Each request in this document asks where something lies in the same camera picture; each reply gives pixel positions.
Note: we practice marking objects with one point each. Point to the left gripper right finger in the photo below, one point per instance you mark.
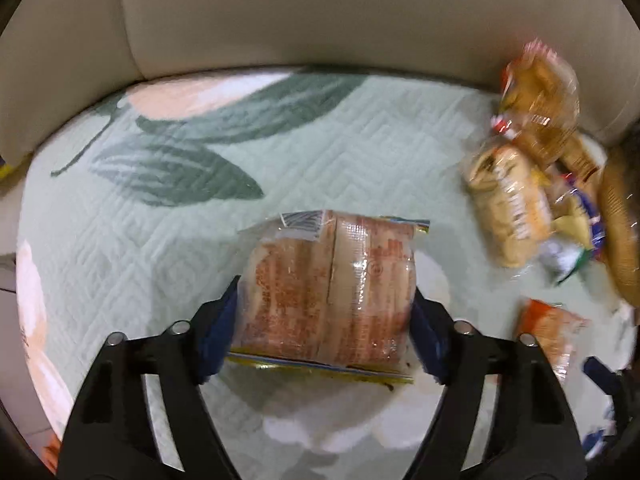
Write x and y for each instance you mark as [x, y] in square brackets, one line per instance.
[533, 434]

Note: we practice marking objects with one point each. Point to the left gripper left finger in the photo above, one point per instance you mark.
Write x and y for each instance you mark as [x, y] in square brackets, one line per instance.
[140, 413]

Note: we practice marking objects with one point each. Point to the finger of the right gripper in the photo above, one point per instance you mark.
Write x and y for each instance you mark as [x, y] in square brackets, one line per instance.
[612, 385]

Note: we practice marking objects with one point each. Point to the sliced bread pack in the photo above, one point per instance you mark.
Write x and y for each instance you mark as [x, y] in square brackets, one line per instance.
[330, 292]

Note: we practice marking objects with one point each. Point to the bread bag with red stripes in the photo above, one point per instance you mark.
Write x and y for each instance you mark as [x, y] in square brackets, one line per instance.
[539, 104]

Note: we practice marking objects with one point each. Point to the small orange snack pack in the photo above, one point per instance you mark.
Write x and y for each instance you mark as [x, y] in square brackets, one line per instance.
[556, 330]

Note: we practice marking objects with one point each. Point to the green white snack packet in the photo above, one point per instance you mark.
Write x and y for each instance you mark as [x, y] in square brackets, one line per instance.
[562, 258]

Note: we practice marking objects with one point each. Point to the blue snack bag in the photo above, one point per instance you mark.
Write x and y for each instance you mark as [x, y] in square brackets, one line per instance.
[595, 226]

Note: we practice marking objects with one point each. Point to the yellow snack packet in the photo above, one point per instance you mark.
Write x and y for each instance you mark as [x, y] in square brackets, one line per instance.
[570, 219]

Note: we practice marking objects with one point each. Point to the floral quilted green sofa cover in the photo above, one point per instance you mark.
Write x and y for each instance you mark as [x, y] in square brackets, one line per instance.
[138, 211]

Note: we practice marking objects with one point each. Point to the cream biscuit pack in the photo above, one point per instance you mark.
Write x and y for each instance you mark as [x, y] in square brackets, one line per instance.
[509, 201]

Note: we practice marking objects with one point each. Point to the beige leather sofa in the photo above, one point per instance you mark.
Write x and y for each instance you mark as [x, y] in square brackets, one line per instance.
[60, 56]

